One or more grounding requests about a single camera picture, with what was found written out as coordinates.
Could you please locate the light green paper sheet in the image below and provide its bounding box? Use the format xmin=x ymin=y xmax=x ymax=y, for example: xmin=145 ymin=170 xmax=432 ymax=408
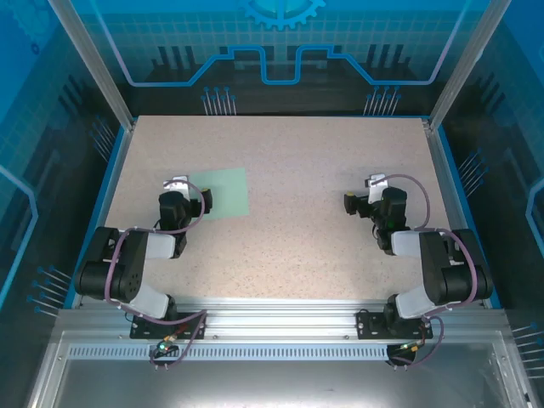
xmin=186 ymin=167 xmax=251 ymax=220

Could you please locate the brushed metal sheet panel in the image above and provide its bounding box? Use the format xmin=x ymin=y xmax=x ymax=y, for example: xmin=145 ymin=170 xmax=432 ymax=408
xmin=25 ymin=331 xmax=536 ymax=408

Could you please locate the blue table border strip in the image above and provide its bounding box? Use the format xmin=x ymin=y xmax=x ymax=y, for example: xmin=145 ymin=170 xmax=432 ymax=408
xmin=435 ymin=126 xmax=503 ymax=309
xmin=70 ymin=125 xmax=133 ymax=309

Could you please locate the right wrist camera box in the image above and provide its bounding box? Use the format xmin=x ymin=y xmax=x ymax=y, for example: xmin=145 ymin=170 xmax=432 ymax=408
xmin=365 ymin=173 xmax=388 ymax=204

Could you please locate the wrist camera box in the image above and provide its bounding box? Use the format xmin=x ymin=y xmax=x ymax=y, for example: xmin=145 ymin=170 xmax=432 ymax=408
xmin=365 ymin=173 xmax=388 ymax=204
xmin=162 ymin=173 xmax=191 ymax=191

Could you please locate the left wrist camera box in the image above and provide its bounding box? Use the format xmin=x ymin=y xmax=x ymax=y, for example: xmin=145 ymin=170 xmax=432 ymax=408
xmin=162 ymin=173 xmax=191 ymax=191

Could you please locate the aluminium side rail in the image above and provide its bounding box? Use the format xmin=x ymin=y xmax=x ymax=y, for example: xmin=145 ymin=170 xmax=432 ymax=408
xmin=422 ymin=117 xmax=485 ymax=308

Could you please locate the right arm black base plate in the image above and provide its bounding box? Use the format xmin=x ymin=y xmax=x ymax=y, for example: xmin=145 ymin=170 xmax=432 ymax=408
xmin=354 ymin=309 xmax=435 ymax=341

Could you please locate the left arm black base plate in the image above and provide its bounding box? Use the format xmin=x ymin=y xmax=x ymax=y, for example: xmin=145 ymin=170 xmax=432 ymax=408
xmin=129 ymin=311 xmax=208 ymax=341

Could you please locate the long aluminium mounting rail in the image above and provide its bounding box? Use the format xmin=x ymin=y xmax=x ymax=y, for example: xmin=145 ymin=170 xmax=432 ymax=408
xmin=54 ymin=296 xmax=509 ymax=341

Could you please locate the cable connector with green light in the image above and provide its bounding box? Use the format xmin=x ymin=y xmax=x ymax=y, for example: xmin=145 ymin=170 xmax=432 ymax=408
xmin=155 ymin=334 xmax=179 ymax=356
xmin=397 ymin=337 xmax=428 ymax=354

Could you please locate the aluminium frame post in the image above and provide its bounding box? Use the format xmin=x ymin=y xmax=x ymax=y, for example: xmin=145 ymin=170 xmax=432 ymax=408
xmin=427 ymin=0 xmax=513 ymax=131
xmin=47 ymin=0 xmax=137 ymax=131

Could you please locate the slotted grey cable duct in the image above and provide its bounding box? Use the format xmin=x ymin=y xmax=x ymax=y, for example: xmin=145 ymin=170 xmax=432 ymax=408
xmin=66 ymin=343 xmax=490 ymax=361

